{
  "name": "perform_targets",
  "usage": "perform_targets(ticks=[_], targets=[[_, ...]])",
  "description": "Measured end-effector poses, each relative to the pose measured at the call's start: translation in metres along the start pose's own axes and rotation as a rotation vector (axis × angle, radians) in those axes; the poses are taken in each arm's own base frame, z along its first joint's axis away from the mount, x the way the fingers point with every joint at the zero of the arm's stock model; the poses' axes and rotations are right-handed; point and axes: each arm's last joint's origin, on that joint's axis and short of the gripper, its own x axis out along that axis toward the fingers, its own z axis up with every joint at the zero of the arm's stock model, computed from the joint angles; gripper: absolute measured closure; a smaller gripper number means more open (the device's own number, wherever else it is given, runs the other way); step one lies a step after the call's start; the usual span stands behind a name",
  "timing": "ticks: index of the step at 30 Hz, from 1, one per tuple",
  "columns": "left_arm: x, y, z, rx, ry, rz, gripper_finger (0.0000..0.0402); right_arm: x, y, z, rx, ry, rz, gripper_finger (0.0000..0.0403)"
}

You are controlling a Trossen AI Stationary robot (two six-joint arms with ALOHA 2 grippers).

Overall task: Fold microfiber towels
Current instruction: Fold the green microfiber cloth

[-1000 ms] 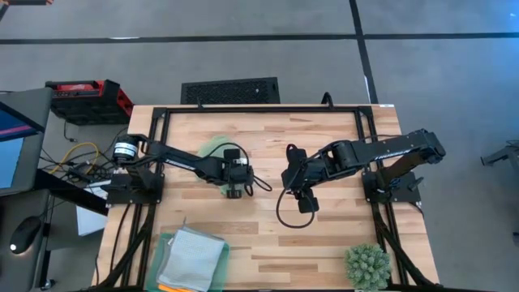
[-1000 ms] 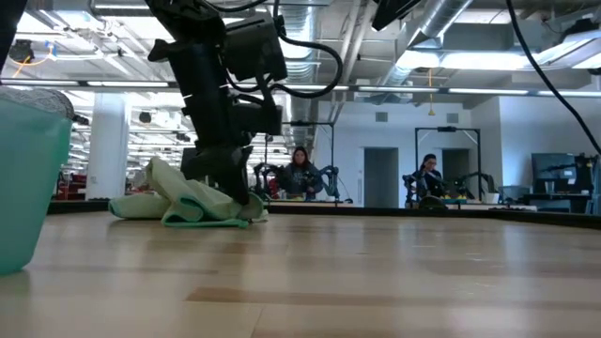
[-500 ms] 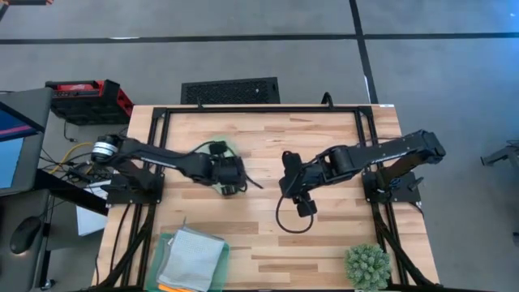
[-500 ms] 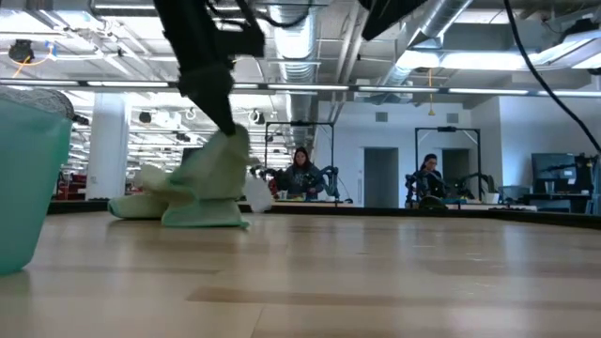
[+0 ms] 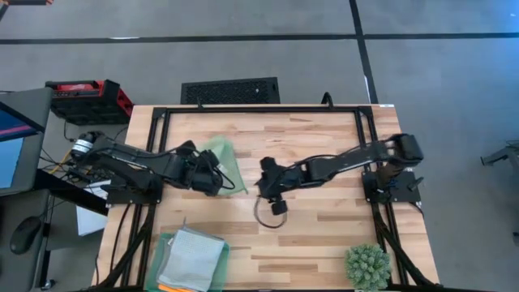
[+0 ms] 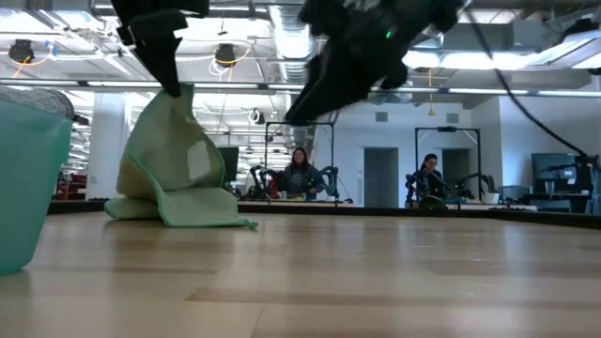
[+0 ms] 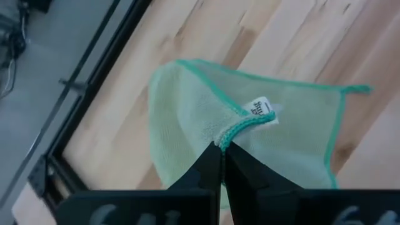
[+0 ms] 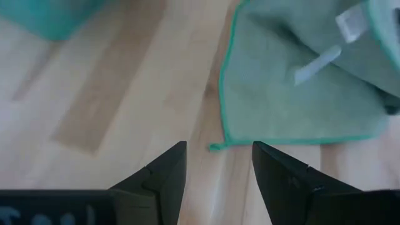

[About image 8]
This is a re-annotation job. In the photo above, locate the green microfiber towel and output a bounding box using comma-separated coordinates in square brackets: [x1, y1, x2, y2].
[208, 0, 400, 153]

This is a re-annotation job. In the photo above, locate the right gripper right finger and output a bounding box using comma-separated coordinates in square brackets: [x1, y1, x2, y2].
[251, 141, 369, 225]

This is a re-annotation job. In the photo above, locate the teal translucent plastic bin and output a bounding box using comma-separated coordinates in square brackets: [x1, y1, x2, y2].
[0, 0, 107, 42]

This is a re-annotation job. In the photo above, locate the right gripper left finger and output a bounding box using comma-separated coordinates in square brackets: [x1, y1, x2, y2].
[109, 140, 188, 225]

